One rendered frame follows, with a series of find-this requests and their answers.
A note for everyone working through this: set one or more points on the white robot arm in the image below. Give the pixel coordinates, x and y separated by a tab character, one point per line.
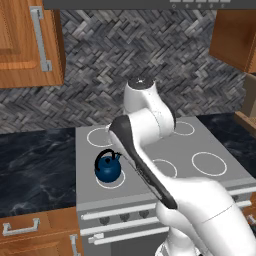
200	203

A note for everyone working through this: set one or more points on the grey stove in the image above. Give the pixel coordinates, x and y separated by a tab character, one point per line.
186	146

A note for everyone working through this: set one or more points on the dark stove knob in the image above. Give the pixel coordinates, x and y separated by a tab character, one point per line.
104	220
124	217
144	214
236	198

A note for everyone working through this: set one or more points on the blue kettle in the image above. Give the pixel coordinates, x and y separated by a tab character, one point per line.
107	170

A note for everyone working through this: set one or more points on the wooden drawer front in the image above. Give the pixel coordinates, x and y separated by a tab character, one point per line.
56	220
250	208

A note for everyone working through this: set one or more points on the wooden side cabinet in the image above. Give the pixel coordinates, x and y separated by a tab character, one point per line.
249	100

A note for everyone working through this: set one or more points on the grey range hood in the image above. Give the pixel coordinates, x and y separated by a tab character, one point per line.
133	4

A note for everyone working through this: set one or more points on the wooden base cupboard door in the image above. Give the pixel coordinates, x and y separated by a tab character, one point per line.
40	248

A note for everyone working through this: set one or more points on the wooden wall cupboard door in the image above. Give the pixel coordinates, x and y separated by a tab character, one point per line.
20	43

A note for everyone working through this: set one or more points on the wooden wall cupboard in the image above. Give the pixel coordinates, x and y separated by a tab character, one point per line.
235	36

